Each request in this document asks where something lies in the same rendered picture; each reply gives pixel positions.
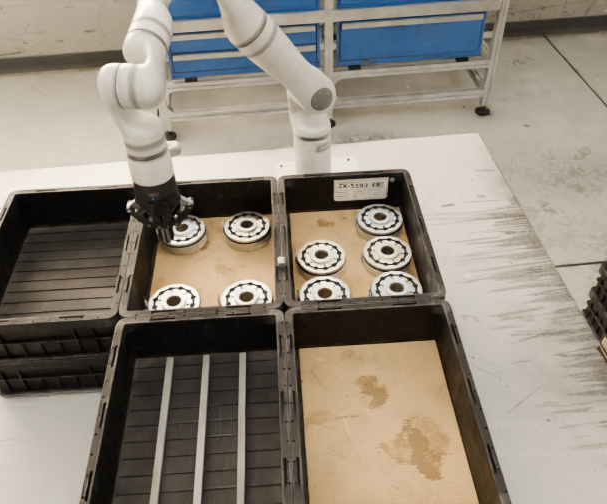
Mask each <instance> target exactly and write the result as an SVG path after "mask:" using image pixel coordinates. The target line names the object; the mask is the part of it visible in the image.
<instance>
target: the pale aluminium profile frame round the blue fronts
mask: <svg viewBox="0 0 607 504"><path fill-rule="evenodd" d="M509 3H510V0H458V1H444V2H429V3H415V4H400V5H386V6H371V7H357V8H342V9H333V0H324V10H313V11H299V12H284V13H269V14H268V15H269V16H270V18H271V19H272V20H273V21H274V22H275V23H276V24H277V25H278V26H280V25H295V24H309V23H320V25H321V24H323V23H324V41H323V38H322V35H321V31H320V68H318V69H319V70H320V71H321V72H323V73H324V74H325V75H326V76H327V77H328V78H329V79H330V80H331V81H332V82H333V84H334V85H335V84H336V83H337V82H338V81H339V80H340V79H345V78H358V77H372V76H385V75H398V74H411V73H424V72H437V71H450V70H464V69H466V70H467V72H468V74H469V75H470V77H471V78H472V80H473V82H474V83H475V85H476V86H477V87H471V88H458V89H445V90H432V91H419V92H406V93H394V94H381V95H368V96H355V97H342V98H339V97H337V96H336V100H335V103H334V105H333V107H332V108H331V109H330V110H329V111H328V112H326V113H327V115H328V117H329V119H330V118H332V109H338V108H350V107H363V106H376V105H388V104H401V103H414V102H426V101H439V100H452V99H464V98H477V97H480V101H479V103H480V105H481V106H482V107H477V108H475V113H476V114H478V115H481V116H486V115H489V114H490V109H488V108H487V107H485V106H489V101H490V96H491V91H492V86H493V82H494V77H495V72H496V67H497V62H498V57H499V52H500V47H501V42H502V37H503V32H504V27H505V22H506V18H507V13H508V8H509ZM494 10H497V11H496V17H495V22H494V27H493V31H486V32H484V34H483V38H491V43H490V48H489V47H488V45H487V44H486V43H485V41H484V40H483V39H482V45H481V50H480V55H481V57H478V58H471V57H457V58H455V59H452V60H438V61H425V62H412V63H398V64H385V65H372V66H361V65H350V66H348V67H345V68H333V50H335V49H336V40H333V22H338V21H352V20H366V19H380V18H395V17H409V16H423V15H437V14H451V13H466V12H480V11H494ZM222 29H224V27H223V23H222V18H221V17H211V18H197V19H183V20H173V33H181V32H195V31H208V30H222ZM478 68H485V74H484V77H483V76H482V74H481V73H480V71H479V69H478ZM165 80H166V97H165V100H164V101H163V103H162V104H161V105H160V106H159V107H158V108H159V113H160V118H161V121H162V124H163V127H164V132H165V137H166V141H172V140H174V139H176V137H177V135H176V133H175V132H171V122H173V121H186V120H198V119H211V118H224V117H236V116H249V115H262V114H274V113H287V112H289V110H288V102H278V103H265V104H252V105H239V106H227V107H214V108H201V109H188V110H176V109H173V108H172V107H171V96H172V92H174V91H187V90H201V89H214V88H227V87H240V86H253V85H266V84H279V83H280V82H279V81H277V80H276V79H275V78H273V77H272V76H270V75H269V74H268V73H265V74H252V75H238V76H225V77H211V78H197V77H190V78H185V80H173V79H172V75H171V70H170V64H169V59H168V53H167V56H166V60H165ZM330 123H331V128H333V127H334V126H335V125H336V122H335V121H334V120H332V119H330Z"/></svg>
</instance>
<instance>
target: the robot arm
mask: <svg viewBox="0 0 607 504"><path fill-rule="evenodd" d="M171 1H172V0H138V2H137V7H136V11H135V14H134V17H133V19H132V22H131V25H130V27H129V30H128V33H127V35H126V38H125V41H124V44H123V49H122V51H123V56H124V58H125V60H126V61H127V62H128V63H109V64H106V65H104V66H103V67H102V68H101V70H100V71H99V74H98V77H97V89H98V93H99V96H100V99H101V101H102V103H103V105H104V107H105V108H106V110H107V112H108V113H109V115H110V116H111V118H112V120H113V121H114V123H115V125H116V126H117V128H118V130H119V131H120V133H121V135H122V138H123V142H124V146H125V150H126V153H127V161H128V167H129V171H130V175H131V178H132V182H133V186H134V190H135V193H136V194H135V198H134V200H133V201H132V200H129V201H128V203H127V207H126V212H127V213H128V214H130V215H131V216H132V217H134V218H135V219H137V220H138V221H139V222H141V223H142V224H144V225H145V226H146V227H148V228H151V227H152V226H153V227H156V228H157V229H158V233H159V237H160V239H161V240H164V243H171V242H172V240H174V235H175V232H174V228H173V226H174V225H175V226H179V225H180V224H181V223H182V222H183V220H184V219H185V218H186V217H187V215H188V214H189V213H190V211H191V210H192V209H193V203H194V198H192V197H188V198H186V197H184V196H182V193H181V191H180V190H179V189H178V187H177V183H176V178H175V173H174V168H173V163H172V157H175V156H178V155H179V154H180V153H181V147H180V143H179V142H177V141H166V137H165V132H164V127H163V124H162V121H161V120H160V118H159V117H157V116H156V115H154V114H151V113H148V112H145V111H142V110H152V109H156V108H157V107H159V106H160V105H161V104H162V103H163V101H164V100H165V97H166V80H165V60H166V56H167V53H168V50H169V46H170V43H171V40H172V36H173V20H172V17H171V15H170V12H169V11H168V7H169V5H170V3H171ZM217 2H218V5H219V9H220V13H221V18H222V23H223V27H224V31H225V33H226V36H227V37H228V39H229V41H230V42H231V43H232V44H233V45H234V46H235V47H236V48H237V49H238V50H240V51H241V52H242V53H243V54H244V55H245V56H246V57H247V58H248V59H250V60H251V61H252V62H253V63H255V64H256V65H257V66H258V67H260V68H261V69H262V70H264V71H265V72H266V73H268V74H269V75H270V76H272V77H273V78H275V79H276V80H277V81H279V82H280V83H281V84H282V85H283V86H284V87H285V88H286V89H287V100H288V110H289V118H290V121H291V124H292V127H293V137H294V153H295V171H296V174H314V173H331V123H330V119H329V117H328V115H327V113H326V112H328V111H329V110H330V109H331V108H332V107H333V105H334V103H335V100H336V90H335V86H334V84H333V82H332V81H331V80H330V79H329V78H328V77H327V76H326V75H325V74H324V73H323V72H321V71H320V70H319V69H318V68H316V67H315V66H313V65H311V64H310V63H309V62H307V61H306V60H305V58H304V57H303V56H302V55H301V54H300V52H299V51H298V50H297V48H296V47H295V46H294V45H293V43H292V42H291V41H290V39H289V38H288V37H287V36H286V34H285V33H284V32H283V31H282V30H281V29H280V28H279V26H278V25H277V24H276V23H275V22H274V21H273V20H272V19H271V18H270V16H269V15H268V14H267V13H266V12H265V11H264V10H263V9H262V8H261V7H260V6H259V5H257V4H256V3H255V2H254V1H253V0H217ZM140 109H141V110H140ZM179 202H180V203H181V204H180V207H181V208H180V209H179V210H178V211H177V213H176V214H175V216H172V212H173V211H174V209H175V208H176V206H177V205H178V203H179ZM162 214H163V215H162Z"/></svg>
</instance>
